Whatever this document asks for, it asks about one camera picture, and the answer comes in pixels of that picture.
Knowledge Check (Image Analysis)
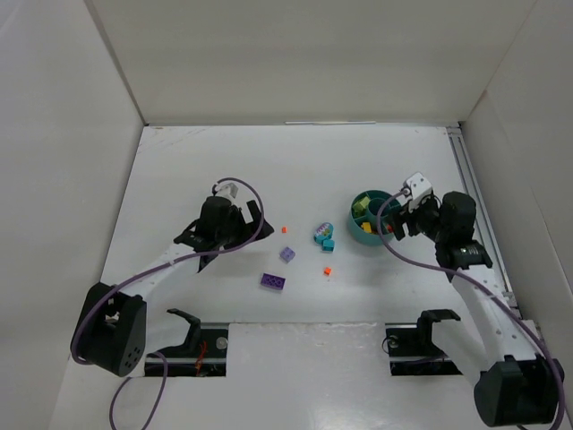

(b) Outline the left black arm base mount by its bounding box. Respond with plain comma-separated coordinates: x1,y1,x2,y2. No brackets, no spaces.
142,308,229,378

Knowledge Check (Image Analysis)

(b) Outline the teal round divided container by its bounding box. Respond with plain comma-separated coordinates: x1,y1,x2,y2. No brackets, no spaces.
347,190,400,246

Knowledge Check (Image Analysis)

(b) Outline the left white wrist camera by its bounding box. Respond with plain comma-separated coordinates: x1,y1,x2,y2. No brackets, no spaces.
211,182,238,202

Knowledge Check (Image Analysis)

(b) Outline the dark purple long lego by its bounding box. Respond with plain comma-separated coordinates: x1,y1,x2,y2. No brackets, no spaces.
260,272,286,291

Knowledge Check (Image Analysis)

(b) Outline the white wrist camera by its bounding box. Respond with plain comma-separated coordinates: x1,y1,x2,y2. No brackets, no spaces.
211,182,238,202
401,172,433,212

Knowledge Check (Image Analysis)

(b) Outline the aluminium rail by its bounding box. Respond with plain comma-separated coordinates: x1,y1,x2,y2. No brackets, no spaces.
445,126,543,341

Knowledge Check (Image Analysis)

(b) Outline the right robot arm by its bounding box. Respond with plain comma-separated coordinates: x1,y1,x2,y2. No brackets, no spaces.
389,187,565,429

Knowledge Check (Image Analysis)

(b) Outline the teal flower frog lego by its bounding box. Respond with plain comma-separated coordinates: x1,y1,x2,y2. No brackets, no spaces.
313,222,335,253

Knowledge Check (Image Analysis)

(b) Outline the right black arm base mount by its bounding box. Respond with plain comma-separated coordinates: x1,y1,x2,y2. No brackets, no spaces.
381,309,461,376

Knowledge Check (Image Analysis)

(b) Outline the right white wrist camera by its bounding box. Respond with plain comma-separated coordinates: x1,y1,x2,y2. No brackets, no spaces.
401,172,433,212

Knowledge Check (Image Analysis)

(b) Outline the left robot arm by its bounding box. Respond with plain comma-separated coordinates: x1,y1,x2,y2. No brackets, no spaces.
70,195,274,376

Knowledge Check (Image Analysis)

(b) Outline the light purple square lego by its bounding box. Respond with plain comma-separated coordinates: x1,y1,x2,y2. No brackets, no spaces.
279,246,295,263

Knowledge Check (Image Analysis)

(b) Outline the yellow curved striped lego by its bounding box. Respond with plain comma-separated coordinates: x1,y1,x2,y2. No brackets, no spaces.
360,221,377,235

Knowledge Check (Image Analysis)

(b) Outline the lime green square lego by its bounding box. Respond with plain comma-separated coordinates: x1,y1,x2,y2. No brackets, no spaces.
352,195,370,219

